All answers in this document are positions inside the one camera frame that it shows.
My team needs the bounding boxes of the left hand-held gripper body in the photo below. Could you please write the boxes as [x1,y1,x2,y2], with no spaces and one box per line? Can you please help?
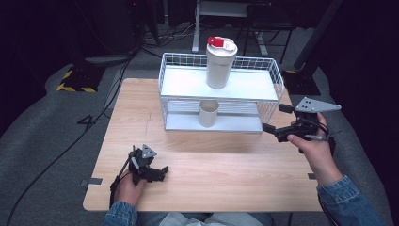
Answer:
[126,143,162,186]

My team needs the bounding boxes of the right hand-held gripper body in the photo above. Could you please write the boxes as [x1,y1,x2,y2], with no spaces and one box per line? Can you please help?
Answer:
[278,96,343,144]

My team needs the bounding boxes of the small white cup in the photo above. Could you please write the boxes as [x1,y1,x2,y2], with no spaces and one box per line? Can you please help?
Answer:
[198,100,220,129]

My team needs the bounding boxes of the white tumbler with red lid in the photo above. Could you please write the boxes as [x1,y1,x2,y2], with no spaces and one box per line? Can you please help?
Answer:
[205,36,239,90]

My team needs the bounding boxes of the white wire shelf rack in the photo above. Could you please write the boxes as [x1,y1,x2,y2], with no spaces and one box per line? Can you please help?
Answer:
[157,52,286,134]

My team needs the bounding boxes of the person's left hand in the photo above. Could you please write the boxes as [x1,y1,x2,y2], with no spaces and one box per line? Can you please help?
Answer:
[113,169,149,208]

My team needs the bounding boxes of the person's right hand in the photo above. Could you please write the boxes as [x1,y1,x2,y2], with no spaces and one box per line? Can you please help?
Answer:
[286,112,345,187]

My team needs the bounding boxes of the black stand with base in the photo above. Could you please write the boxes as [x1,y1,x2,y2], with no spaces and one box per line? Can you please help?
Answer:
[281,0,345,97]

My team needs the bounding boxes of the black chair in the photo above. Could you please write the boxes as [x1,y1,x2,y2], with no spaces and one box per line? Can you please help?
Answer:
[234,2,297,65]

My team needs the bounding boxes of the black yellow striped stand base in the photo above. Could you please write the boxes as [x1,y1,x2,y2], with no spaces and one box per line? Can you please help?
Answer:
[56,63,106,94]

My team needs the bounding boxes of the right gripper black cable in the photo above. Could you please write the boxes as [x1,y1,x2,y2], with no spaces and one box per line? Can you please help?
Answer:
[309,121,337,154]

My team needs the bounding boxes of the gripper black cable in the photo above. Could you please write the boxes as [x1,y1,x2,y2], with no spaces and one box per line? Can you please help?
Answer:
[309,121,337,154]
[108,150,139,210]

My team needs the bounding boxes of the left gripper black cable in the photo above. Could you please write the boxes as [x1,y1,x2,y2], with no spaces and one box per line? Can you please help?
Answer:
[108,150,139,210]

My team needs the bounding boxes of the long black floor cable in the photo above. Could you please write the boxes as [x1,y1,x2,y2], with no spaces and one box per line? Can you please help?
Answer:
[5,53,136,226]

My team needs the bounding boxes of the white desk frame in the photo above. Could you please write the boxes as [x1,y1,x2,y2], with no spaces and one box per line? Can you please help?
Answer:
[191,0,271,58]

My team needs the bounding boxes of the bundle of floor cables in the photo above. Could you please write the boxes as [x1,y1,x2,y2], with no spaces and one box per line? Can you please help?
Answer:
[139,21,201,50]

